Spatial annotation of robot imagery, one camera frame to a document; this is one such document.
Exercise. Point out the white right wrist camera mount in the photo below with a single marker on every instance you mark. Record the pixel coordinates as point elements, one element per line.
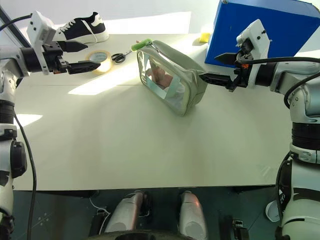
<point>257,35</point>

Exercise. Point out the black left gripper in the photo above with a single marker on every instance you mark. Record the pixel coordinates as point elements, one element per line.
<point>53,58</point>

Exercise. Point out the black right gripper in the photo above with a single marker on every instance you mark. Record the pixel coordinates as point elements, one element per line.
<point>242,75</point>

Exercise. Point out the green transparent toiletry pouch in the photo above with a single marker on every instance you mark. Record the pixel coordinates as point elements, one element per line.
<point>185,70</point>

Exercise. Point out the dark blue frame strip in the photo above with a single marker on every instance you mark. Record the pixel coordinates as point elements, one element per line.
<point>15,26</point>

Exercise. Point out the yellow sponge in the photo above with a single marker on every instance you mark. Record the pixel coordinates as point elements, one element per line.
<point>204,37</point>

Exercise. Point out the blue box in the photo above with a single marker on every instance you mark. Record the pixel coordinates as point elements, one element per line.
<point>262,10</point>

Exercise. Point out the black and white sneaker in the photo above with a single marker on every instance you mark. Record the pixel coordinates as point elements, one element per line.
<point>77,28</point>

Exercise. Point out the silver robot leg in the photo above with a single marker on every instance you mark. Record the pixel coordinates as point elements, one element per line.
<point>126,212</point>
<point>191,215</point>

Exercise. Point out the white round floor dish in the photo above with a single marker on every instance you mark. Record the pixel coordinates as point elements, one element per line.
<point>272,212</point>

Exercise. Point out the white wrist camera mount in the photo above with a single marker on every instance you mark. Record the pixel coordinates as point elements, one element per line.
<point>257,35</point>
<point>37,27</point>

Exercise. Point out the silver right robot leg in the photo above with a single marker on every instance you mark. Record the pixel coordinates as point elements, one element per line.
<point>191,215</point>

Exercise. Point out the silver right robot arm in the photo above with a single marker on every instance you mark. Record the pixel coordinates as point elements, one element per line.
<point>305,120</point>

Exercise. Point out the silver left robot leg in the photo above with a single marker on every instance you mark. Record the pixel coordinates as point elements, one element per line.
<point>126,212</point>

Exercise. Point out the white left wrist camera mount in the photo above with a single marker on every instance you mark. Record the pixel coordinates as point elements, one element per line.
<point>37,27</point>

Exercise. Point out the dark rounded robot waist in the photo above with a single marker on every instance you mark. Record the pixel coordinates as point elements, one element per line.
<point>135,236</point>

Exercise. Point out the beige tape roll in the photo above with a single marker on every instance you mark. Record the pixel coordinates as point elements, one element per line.
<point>106,66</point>

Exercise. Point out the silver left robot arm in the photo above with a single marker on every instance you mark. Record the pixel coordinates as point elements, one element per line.
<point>6,75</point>

